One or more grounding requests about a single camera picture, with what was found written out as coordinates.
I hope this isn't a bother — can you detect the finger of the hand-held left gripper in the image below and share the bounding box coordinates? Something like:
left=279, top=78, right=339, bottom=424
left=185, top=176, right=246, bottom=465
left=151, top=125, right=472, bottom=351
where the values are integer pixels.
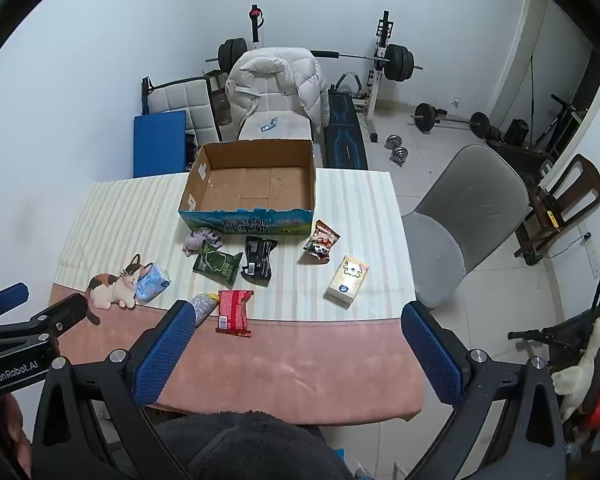
left=27, top=292, right=89, bottom=341
left=0, top=282, right=30, bottom=328

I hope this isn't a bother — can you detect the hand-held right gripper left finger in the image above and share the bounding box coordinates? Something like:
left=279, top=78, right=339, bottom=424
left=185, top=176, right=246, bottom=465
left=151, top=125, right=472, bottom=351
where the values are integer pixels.
left=30, top=300, right=197, bottom=480

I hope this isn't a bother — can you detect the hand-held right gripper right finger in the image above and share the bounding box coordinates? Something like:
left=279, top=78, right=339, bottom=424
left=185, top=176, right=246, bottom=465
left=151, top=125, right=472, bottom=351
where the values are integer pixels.
left=401, top=301, right=567, bottom=480

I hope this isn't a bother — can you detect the silver yellow scrubbing sponge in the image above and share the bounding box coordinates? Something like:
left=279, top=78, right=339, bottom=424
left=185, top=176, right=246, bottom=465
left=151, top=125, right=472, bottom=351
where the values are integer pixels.
left=190, top=292, right=222, bottom=328

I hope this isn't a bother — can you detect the purple hair scrunchie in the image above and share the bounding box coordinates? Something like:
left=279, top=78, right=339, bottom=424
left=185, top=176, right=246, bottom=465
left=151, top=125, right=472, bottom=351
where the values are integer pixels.
left=182, top=227, right=224, bottom=256

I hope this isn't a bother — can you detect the printed cardboard box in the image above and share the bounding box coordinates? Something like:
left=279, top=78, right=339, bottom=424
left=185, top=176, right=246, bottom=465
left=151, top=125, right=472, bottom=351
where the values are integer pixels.
left=178, top=140, right=317, bottom=237

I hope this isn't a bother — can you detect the blue tissue pack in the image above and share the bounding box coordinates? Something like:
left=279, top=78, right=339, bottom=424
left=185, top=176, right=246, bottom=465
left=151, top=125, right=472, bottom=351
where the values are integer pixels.
left=134, top=261, right=172, bottom=304

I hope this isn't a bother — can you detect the red snack packet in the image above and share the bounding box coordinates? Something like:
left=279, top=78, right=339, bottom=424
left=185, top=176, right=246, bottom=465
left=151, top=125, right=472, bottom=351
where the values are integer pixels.
left=216, top=289, right=255, bottom=337

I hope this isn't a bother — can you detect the green snack packet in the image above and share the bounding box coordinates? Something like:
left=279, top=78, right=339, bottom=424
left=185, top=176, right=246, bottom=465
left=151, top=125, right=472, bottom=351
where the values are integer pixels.
left=192, top=242, right=244, bottom=283

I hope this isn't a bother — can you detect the cream tissue pack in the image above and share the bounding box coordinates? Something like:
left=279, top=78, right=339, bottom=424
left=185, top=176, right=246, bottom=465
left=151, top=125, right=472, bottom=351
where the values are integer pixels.
left=325, top=255, right=370, bottom=308

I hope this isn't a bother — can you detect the black kick scooter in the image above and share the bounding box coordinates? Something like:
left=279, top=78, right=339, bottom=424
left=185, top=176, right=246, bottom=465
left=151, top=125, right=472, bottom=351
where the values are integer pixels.
left=507, top=275, right=600, bottom=361

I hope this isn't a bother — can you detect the person's black fleece clothing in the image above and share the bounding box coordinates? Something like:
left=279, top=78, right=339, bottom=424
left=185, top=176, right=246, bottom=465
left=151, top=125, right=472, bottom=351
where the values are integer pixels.
left=152, top=410, right=353, bottom=480

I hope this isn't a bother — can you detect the black snack packet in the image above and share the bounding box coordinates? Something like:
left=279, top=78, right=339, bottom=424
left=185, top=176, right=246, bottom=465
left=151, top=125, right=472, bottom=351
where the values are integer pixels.
left=241, top=235, right=279, bottom=287

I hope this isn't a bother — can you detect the white goose plush toy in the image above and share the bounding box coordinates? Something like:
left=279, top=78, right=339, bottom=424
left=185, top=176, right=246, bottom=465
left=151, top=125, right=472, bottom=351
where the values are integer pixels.
left=552, top=310, right=600, bottom=421

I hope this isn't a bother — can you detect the panda print snack packet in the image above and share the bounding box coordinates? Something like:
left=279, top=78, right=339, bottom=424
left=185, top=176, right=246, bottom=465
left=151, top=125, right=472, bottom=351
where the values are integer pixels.
left=301, top=220, right=341, bottom=265

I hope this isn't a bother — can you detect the grey office chair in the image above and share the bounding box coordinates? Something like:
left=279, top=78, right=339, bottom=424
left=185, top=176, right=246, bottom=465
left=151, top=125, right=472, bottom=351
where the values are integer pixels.
left=401, top=144, right=531, bottom=309

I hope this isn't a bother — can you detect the blue board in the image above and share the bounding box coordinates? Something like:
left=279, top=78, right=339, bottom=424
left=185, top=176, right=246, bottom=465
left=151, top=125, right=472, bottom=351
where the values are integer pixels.
left=132, top=110, right=188, bottom=178

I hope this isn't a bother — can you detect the dark wooden chair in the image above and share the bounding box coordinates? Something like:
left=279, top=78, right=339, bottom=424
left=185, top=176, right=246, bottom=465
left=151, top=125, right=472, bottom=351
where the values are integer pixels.
left=515, top=154, right=600, bottom=266

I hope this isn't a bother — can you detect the black blue weight bench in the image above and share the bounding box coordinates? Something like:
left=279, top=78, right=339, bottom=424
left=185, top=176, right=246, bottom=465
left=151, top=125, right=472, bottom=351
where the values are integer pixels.
left=325, top=87, right=370, bottom=171

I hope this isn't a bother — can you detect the short black barbell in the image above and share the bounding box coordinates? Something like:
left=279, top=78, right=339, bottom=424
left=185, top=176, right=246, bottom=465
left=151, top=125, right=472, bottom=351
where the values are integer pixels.
left=410, top=102, right=491, bottom=137

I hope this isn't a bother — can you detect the white quilted padded board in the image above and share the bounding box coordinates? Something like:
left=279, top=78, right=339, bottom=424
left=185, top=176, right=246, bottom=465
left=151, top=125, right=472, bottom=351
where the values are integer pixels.
left=141, top=76, right=221, bottom=148

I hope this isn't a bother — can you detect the white upholstered chair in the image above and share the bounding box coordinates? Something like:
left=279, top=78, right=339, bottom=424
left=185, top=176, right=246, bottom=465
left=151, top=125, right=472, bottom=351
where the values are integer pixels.
left=237, top=110, right=313, bottom=143

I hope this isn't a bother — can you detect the white barbell rack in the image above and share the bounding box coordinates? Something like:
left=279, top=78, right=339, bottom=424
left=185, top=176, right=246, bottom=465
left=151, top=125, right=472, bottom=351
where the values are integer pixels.
left=247, top=4, right=396, bottom=143

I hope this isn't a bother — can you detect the black barbell with plates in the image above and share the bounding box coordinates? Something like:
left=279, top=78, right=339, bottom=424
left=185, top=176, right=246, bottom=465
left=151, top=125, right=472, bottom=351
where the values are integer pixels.
left=205, top=37, right=423, bottom=83

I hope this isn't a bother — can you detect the white down jacket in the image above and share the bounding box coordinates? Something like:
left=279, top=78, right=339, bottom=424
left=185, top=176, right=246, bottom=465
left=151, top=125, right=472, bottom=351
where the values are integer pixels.
left=225, top=47, right=329, bottom=133

